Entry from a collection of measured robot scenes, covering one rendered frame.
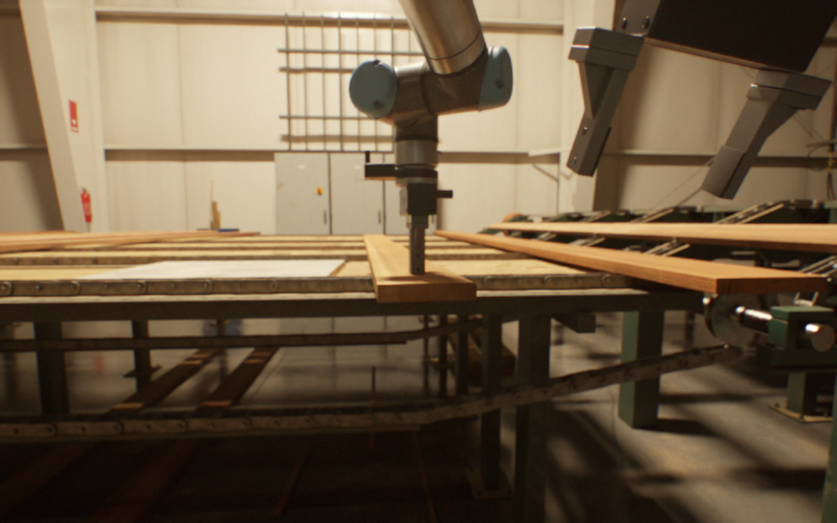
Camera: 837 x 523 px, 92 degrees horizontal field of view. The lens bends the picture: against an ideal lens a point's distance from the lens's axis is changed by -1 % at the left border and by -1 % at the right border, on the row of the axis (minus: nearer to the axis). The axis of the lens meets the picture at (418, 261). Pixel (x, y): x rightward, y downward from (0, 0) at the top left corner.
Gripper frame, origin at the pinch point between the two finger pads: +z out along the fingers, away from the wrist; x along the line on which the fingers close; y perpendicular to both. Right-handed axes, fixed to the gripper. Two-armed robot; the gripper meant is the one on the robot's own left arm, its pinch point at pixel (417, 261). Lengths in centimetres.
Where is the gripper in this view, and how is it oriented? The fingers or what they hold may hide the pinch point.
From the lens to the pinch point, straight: 72.0
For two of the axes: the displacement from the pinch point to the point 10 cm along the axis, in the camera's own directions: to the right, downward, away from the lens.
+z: 0.0, 10.0, 1.0
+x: -1.4, -0.9, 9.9
